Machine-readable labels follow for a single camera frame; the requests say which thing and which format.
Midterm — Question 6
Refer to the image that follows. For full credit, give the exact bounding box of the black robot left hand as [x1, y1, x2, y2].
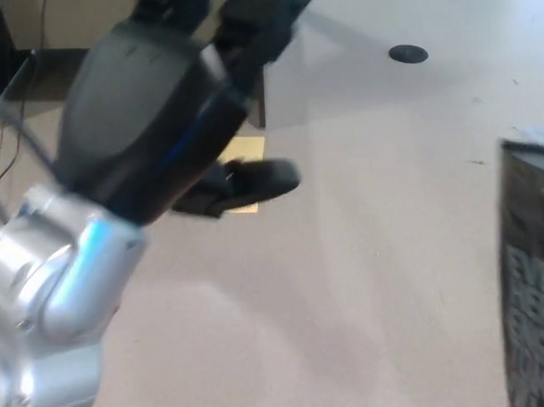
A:
[45, 0, 332, 229]

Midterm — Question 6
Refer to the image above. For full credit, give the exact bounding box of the black printed plastic bag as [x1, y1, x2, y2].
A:
[494, 135, 544, 407]

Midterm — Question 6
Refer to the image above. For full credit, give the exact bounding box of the yellow paper sheet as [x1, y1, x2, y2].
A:
[218, 135, 270, 214]

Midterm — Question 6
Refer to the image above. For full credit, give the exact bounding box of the black round floor cover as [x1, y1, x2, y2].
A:
[387, 43, 430, 66]

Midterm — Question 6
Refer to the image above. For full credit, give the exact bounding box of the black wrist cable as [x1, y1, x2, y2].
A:
[0, 85, 63, 226]

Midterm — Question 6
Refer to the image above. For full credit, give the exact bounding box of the black floor cable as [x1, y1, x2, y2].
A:
[0, 0, 54, 199]

